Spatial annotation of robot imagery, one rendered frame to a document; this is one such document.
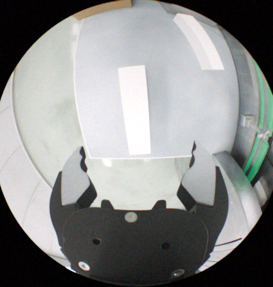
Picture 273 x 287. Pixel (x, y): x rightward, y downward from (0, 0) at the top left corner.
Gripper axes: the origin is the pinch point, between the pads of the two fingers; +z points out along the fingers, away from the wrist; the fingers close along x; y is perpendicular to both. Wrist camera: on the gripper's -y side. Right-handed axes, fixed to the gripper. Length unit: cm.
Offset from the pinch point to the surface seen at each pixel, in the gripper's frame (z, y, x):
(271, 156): -5, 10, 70
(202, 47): 14.3, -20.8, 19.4
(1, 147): 6, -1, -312
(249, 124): 6.8, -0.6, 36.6
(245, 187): -4.2, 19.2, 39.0
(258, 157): 1, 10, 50
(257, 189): -10, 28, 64
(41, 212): -16, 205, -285
